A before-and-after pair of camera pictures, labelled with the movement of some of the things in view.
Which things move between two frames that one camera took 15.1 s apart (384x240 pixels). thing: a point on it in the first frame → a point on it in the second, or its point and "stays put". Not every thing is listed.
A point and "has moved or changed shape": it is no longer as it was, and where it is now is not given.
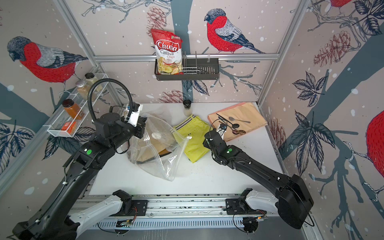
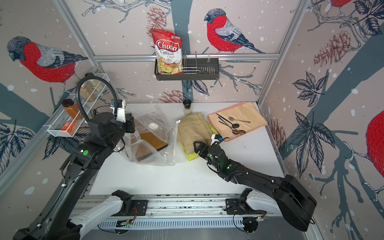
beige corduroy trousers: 157,145 → 192,128
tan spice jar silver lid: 83,89 stays put
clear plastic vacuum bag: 160,150 has moved or changed shape
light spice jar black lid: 91,79 stays put
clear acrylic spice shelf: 67,120 stays put
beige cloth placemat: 240,119 stays put
